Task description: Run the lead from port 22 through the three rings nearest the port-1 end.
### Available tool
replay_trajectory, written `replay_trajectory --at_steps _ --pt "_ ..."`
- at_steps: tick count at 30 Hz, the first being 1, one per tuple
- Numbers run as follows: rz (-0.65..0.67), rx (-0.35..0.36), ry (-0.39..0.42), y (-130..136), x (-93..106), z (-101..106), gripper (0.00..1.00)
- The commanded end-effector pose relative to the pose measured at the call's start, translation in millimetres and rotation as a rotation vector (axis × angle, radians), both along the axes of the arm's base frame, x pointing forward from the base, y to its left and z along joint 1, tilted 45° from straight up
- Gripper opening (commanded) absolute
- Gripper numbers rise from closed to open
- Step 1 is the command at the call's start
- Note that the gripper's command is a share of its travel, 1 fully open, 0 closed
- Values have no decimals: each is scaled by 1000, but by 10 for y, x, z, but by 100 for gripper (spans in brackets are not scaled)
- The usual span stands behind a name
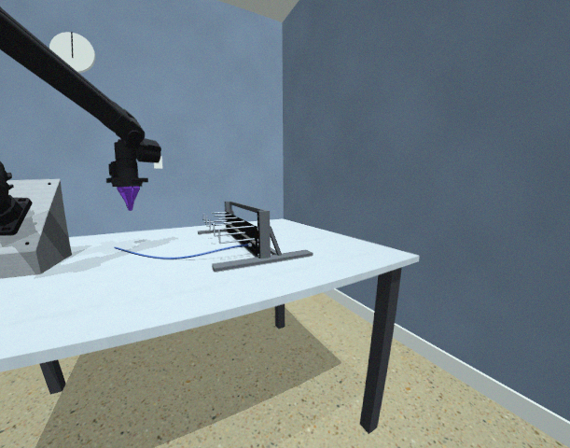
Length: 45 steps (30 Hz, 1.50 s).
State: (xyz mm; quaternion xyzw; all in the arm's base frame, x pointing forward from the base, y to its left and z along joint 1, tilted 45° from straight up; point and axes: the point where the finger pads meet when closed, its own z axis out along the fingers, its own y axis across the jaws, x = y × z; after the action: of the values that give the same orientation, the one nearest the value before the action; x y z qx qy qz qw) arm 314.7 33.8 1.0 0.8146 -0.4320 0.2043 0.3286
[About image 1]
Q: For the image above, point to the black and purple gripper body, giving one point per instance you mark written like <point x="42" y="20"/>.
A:
<point x="126" y="175"/>

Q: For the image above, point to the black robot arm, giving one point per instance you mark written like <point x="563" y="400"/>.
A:
<point x="22" y="46"/>

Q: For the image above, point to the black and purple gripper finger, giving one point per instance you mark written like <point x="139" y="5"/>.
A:
<point x="126" y="191"/>
<point x="134" y="191"/>

